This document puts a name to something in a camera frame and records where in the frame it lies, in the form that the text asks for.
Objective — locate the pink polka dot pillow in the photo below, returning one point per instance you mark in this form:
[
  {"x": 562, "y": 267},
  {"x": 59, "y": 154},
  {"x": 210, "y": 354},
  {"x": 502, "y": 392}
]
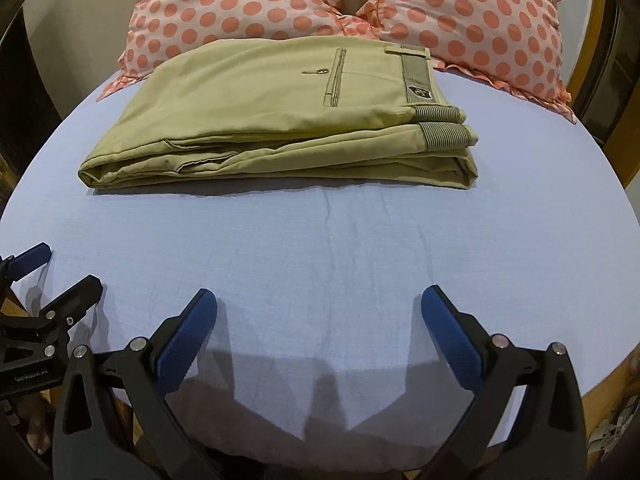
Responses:
[
  {"x": 480, "y": 15},
  {"x": 225, "y": 5}
]

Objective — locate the wooden bed frame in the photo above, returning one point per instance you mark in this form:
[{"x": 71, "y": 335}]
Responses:
[{"x": 595, "y": 45}]

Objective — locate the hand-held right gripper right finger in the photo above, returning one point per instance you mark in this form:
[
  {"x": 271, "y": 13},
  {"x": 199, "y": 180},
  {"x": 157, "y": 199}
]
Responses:
[{"x": 451, "y": 331}]

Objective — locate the floral patterned cloth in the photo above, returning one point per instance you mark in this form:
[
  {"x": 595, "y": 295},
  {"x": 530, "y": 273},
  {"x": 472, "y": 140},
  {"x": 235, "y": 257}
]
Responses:
[{"x": 610, "y": 427}]

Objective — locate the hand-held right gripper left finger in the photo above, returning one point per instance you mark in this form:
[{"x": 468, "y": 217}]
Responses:
[{"x": 184, "y": 331}]

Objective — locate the khaki pants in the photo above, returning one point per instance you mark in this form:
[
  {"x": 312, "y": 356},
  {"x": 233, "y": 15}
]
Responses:
[{"x": 280, "y": 110}]

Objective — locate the bed with light blue sheet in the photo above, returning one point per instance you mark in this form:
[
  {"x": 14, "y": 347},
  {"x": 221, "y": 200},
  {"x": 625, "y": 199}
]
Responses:
[{"x": 320, "y": 260}]

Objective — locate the person's foot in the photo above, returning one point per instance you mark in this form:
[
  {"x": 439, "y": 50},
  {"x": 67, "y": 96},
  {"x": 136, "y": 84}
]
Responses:
[{"x": 39, "y": 430}]

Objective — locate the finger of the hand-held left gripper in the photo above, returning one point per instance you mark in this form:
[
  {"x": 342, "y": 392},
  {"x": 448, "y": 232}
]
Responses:
[
  {"x": 75, "y": 296},
  {"x": 30, "y": 259}
]

